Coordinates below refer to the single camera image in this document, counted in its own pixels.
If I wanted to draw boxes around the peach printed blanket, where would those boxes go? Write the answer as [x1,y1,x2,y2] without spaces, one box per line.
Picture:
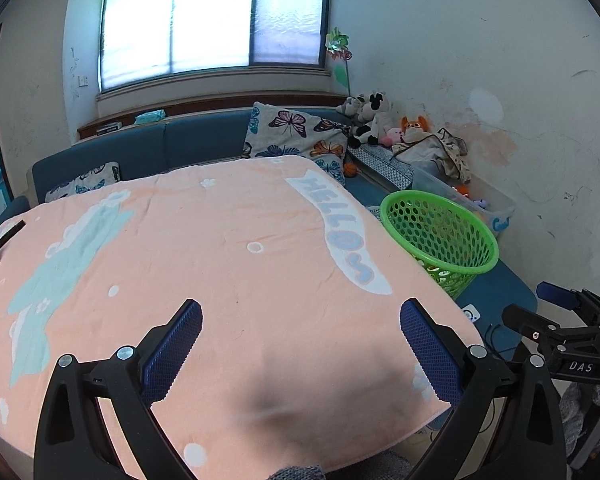
[0,155,486,476]

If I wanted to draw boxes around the clear plastic storage bin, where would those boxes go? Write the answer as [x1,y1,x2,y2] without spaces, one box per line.
[412,165,517,236]

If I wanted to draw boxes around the grey plush toy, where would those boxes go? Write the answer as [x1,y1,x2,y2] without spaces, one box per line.
[336,95,365,118]

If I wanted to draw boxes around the small butterfly print pillow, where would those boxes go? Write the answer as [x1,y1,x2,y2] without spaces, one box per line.
[45,161,121,203]

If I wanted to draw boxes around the black cable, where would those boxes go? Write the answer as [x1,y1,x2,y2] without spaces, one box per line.
[482,322,521,361]

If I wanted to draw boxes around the orange fox plush toy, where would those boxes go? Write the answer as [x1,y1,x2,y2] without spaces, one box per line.
[399,116,431,141]

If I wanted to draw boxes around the person's grey plaid trousers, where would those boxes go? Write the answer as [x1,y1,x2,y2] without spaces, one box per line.
[350,450,421,480]

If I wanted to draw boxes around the blue sofa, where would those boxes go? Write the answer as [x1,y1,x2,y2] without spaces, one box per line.
[0,107,540,318]

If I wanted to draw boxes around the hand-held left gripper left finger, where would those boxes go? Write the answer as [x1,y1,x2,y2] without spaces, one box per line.
[34,298,203,480]

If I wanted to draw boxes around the window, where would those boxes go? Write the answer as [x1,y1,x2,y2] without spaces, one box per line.
[98,0,329,93]

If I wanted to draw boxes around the black remote control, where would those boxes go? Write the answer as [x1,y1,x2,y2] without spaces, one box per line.
[0,219,27,252]

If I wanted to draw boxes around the person's right hand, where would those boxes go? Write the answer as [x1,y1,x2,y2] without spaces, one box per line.
[559,384,600,431]

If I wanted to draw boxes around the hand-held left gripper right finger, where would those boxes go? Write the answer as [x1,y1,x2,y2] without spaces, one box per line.
[400,298,566,480]

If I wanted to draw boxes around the green plastic basket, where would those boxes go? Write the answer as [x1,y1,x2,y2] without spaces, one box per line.
[380,190,500,301]

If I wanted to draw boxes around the colourful pinwheel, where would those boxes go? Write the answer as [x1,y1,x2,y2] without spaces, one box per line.
[325,27,355,98]

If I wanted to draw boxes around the grey patterned cushion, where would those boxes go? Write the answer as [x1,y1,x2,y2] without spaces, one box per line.
[350,146,416,192]

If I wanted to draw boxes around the cow plush toy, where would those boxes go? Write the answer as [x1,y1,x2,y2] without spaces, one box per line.
[349,90,395,150]

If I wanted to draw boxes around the large butterfly print pillow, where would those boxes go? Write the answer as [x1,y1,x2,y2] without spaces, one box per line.
[242,102,353,186]

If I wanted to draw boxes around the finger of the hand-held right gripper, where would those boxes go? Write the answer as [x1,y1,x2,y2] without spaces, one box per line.
[501,304,586,358]
[536,281,588,312]

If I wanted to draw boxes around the beige cloth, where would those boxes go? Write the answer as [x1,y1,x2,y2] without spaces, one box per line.
[395,129,473,183]

